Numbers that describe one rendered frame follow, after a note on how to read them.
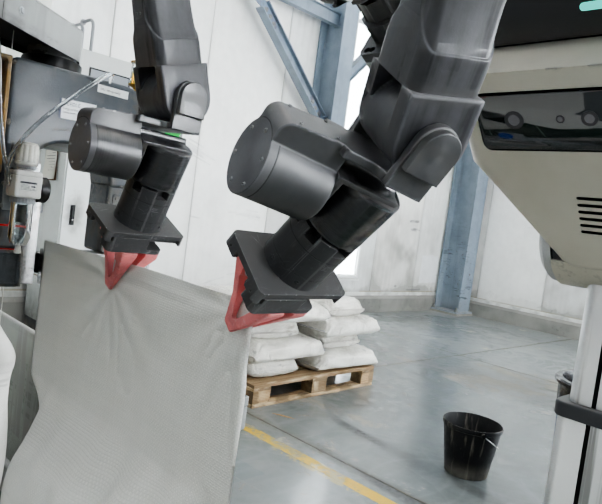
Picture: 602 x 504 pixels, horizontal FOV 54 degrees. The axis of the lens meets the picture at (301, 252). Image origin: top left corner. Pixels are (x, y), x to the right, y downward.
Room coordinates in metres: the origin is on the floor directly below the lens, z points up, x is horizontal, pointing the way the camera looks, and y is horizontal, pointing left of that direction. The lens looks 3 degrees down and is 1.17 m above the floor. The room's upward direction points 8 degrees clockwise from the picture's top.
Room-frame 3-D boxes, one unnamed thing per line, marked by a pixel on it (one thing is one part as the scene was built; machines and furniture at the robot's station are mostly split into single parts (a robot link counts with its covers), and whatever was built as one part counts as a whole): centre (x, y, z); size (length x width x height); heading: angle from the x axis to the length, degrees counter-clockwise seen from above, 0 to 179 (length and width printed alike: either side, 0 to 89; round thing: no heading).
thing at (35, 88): (1.04, 0.46, 1.21); 0.30 x 0.25 x 0.30; 45
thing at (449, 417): (2.93, -0.97, 0.13); 0.30 x 0.30 x 0.26
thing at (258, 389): (4.17, 0.06, 0.07); 1.20 x 0.82 x 0.14; 137
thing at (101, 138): (0.66, 0.20, 1.24); 0.11 x 0.09 x 0.12; 133
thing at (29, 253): (0.91, 0.42, 1.08); 0.03 x 0.01 x 0.13; 135
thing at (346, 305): (4.42, -0.16, 0.56); 0.67 x 0.43 x 0.15; 45
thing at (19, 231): (0.83, 0.40, 1.11); 0.03 x 0.03 x 0.06
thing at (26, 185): (0.84, 0.39, 1.14); 0.05 x 0.04 x 0.16; 135
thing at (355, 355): (4.25, -0.31, 0.20); 0.67 x 0.43 x 0.15; 135
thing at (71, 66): (0.96, 0.43, 1.35); 0.09 x 0.09 x 0.03
